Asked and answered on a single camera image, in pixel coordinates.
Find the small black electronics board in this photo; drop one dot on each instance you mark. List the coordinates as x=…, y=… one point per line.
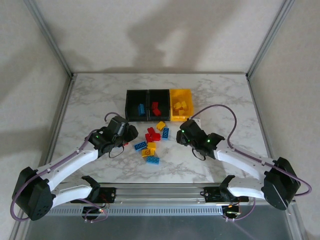
x=231, y=210
x=93, y=211

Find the black plastic bin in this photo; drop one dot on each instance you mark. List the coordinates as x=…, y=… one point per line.
x=163, y=100
x=131, y=100

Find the yellow plastic bin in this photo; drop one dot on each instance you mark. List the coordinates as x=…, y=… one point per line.
x=175, y=95

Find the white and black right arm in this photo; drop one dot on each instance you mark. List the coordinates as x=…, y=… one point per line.
x=240, y=162

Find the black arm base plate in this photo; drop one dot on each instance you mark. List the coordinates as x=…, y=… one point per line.
x=110, y=193
x=210, y=195

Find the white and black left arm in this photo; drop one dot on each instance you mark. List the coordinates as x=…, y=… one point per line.
x=75, y=163

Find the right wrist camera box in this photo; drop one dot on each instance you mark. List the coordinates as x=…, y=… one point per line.
x=193, y=128

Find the grey translucent panel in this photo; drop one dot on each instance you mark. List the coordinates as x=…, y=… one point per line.
x=160, y=228

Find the aluminium front mounting rail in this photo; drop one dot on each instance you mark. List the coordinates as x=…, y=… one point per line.
x=160, y=192

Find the aluminium frame post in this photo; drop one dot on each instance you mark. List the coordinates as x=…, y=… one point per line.
x=296, y=225
x=50, y=40
x=19, y=225
x=269, y=40

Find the aluminium side rail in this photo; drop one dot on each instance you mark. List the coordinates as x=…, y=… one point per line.
x=61, y=112
x=263, y=125

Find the yellow lego brick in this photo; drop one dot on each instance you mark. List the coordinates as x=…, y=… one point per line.
x=184, y=105
x=147, y=152
x=161, y=125
x=151, y=146
x=181, y=112
x=177, y=105

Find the blue lego brick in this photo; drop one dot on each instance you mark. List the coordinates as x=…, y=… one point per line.
x=140, y=146
x=141, y=110
x=153, y=160
x=165, y=133

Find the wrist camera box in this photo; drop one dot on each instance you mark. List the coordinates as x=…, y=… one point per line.
x=193, y=128
x=116, y=126

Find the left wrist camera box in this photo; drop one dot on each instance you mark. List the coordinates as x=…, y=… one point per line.
x=116, y=126

